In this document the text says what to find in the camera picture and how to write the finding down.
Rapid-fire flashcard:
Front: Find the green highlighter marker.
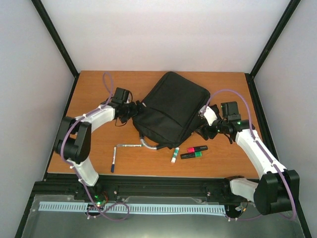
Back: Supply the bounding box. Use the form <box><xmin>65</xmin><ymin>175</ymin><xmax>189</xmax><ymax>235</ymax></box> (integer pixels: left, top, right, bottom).
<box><xmin>180</xmin><ymin>152</ymin><xmax>202</xmax><ymax>159</ymax></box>

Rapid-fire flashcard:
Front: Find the pink highlighter marker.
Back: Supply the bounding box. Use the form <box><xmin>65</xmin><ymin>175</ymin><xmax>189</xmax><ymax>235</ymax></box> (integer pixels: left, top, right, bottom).
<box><xmin>187</xmin><ymin>145</ymin><xmax>208</xmax><ymax>153</ymax></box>

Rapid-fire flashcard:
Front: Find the white green glue stick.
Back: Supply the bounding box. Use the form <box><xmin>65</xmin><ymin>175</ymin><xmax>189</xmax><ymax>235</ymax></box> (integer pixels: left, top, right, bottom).
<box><xmin>170</xmin><ymin>147</ymin><xmax>179</xmax><ymax>164</ymax></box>

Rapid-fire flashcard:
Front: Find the black student backpack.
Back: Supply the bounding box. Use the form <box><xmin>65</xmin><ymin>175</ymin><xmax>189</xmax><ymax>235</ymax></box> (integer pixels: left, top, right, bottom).
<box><xmin>132</xmin><ymin>71</ymin><xmax>210</xmax><ymax>149</ymax></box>

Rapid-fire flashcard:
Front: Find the clear silver pen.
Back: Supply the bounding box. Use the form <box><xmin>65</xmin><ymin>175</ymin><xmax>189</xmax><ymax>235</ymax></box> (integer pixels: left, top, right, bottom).
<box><xmin>116</xmin><ymin>144</ymin><xmax>143</xmax><ymax>148</ymax></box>

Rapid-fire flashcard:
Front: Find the blue whiteboard marker pen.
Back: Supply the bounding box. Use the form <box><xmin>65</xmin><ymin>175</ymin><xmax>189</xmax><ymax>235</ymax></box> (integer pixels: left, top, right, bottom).
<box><xmin>110</xmin><ymin>146</ymin><xmax>117</xmax><ymax>173</ymax></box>

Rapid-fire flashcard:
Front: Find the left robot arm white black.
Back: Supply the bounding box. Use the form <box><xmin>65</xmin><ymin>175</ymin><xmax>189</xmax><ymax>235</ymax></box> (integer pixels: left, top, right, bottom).
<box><xmin>53</xmin><ymin>88</ymin><xmax>138</xmax><ymax>200</ymax></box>

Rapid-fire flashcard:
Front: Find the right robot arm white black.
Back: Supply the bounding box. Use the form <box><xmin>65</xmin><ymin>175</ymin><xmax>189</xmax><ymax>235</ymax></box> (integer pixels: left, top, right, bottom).
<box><xmin>199</xmin><ymin>102</ymin><xmax>299</xmax><ymax>215</ymax></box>

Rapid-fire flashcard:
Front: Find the green lit circuit board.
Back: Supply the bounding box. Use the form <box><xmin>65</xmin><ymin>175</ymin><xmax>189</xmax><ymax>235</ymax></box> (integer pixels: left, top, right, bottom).
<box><xmin>96</xmin><ymin>197</ymin><xmax>108</xmax><ymax>208</ymax></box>

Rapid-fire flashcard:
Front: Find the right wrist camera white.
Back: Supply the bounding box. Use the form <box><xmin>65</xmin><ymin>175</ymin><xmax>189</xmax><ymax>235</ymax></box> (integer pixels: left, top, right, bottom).
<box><xmin>199</xmin><ymin>106</ymin><xmax>218</xmax><ymax>126</ymax></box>

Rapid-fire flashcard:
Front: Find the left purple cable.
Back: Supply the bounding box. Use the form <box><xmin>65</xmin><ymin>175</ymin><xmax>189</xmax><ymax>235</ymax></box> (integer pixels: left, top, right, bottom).
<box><xmin>60</xmin><ymin>71</ymin><xmax>130</xmax><ymax>222</ymax></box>

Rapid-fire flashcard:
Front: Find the purple cable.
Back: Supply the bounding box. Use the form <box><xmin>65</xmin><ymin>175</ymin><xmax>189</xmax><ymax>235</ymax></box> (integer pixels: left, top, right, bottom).
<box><xmin>200</xmin><ymin>89</ymin><xmax>297</xmax><ymax>222</ymax></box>
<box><xmin>60</xmin><ymin>71</ymin><xmax>130</xmax><ymax>222</ymax></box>

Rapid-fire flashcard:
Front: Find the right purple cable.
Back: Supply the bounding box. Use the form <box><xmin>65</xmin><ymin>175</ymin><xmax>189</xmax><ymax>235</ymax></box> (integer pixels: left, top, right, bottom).
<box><xmin>200</xmin><ymin>89</ymin><xmax>297</xmax><ymax>222</ymax></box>

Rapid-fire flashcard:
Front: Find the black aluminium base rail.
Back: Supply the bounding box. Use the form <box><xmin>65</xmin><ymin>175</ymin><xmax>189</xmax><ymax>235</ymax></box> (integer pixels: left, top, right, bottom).
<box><xmin>31</xmin><ymin>174</ymin><xmax>246</xmax><ymax>205</ymax></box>

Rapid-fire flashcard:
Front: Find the light blue cable duct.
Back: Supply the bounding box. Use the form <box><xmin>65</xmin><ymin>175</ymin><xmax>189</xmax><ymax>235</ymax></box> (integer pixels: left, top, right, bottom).
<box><xmin>38</xmin><ymin>201</ymin><xmax>225</xmax><ymax>216</ymax></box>

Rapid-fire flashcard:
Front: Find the left black frame post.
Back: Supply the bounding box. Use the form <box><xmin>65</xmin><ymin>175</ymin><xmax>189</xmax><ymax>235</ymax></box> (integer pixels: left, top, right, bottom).
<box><xmin>31</xmin><ymin>0</ymin><xmax>80</xmax><ymax>78</ymax></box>

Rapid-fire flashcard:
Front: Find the black frame post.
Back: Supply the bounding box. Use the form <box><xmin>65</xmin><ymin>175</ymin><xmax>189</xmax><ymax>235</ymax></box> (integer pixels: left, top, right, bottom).
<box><xmin>31</xmin><ymin>0</ymin><xmax>80</xmax><ymax>78</ymax></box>
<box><xmin>249</xmin><ymin>0</ymin><xmax>302</xmax><ymax>76</ymax></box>

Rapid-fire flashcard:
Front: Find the right black frame post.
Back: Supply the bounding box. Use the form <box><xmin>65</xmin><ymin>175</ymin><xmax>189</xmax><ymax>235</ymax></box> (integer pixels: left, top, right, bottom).
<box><xmin>249</xmin><ymin>0</ymin><xmax>302</xmax><ymax>76</ymax></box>

